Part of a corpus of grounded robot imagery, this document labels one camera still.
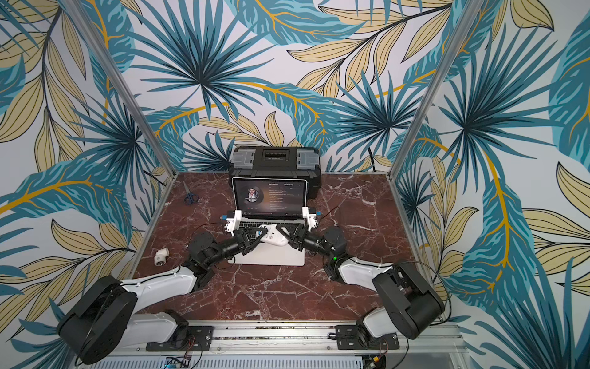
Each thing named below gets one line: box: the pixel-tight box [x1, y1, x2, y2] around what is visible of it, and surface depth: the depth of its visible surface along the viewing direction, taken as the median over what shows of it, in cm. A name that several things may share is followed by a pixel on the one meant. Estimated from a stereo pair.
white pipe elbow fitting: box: [153, 247, 170, 266], surface depth 90 cm
